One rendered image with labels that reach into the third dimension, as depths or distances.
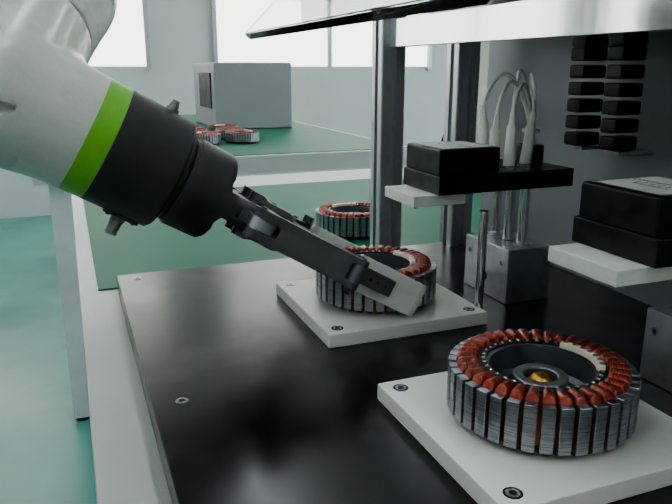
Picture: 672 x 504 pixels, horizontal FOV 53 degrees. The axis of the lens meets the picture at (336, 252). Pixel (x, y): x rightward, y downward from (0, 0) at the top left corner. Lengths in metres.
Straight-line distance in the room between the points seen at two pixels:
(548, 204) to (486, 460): 0.47
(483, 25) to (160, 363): 0.40
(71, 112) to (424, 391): 0.30
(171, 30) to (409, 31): 4.38
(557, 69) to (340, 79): 4.65
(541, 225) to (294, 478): 0.52
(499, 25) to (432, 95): 5.16
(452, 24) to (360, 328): 0.30
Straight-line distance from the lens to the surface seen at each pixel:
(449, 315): 0.60
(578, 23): 0.54
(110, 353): 0.63
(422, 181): 0.63
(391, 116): 0.82
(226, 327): 0.61
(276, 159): 1.98
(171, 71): 5.08
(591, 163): 0.76
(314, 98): 5.35
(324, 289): 0.61
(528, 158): 0.67
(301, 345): 0.56
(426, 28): 0.73
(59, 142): 0.51
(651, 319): 0.54
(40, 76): 0.51
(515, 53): 0.87
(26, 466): 2.00
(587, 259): 0.43
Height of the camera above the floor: 0.99
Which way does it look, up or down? 15 degrees down
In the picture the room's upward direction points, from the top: straight up
